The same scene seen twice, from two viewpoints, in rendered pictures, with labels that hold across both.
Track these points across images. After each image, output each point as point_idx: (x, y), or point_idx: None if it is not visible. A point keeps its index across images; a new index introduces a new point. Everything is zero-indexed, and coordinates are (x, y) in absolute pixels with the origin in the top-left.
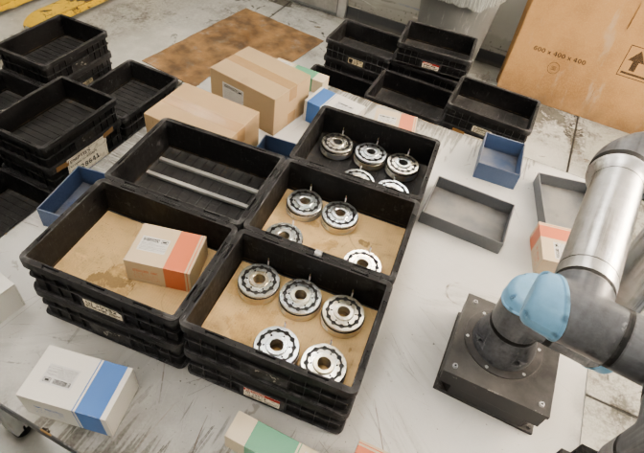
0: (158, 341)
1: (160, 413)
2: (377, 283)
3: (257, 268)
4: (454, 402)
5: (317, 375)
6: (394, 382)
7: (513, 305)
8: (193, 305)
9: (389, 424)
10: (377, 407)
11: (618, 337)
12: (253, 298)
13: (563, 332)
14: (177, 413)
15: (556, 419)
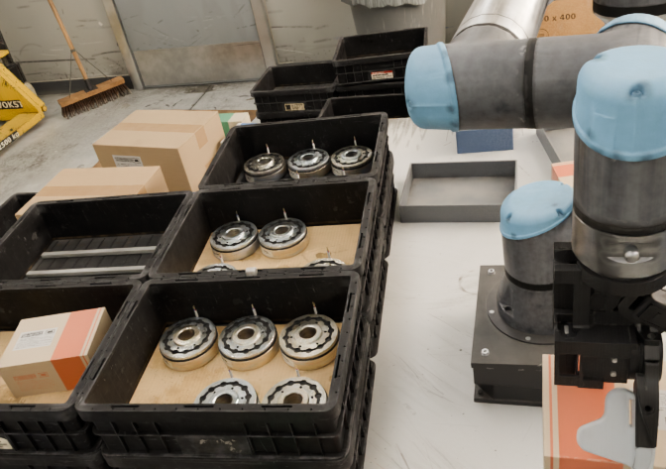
0: (66, 458)
1: None
2: (338, 280)
3: (182, 324)
4: (510, 410)
5: (276, 406)
6: (418, 413)
7: (513, 229)
8: (91, 382)
9: (426, 468)
10: (402, 452)
11: (519, 64)
12: (183, 360)
13: (455, 97)
14: None
15: None
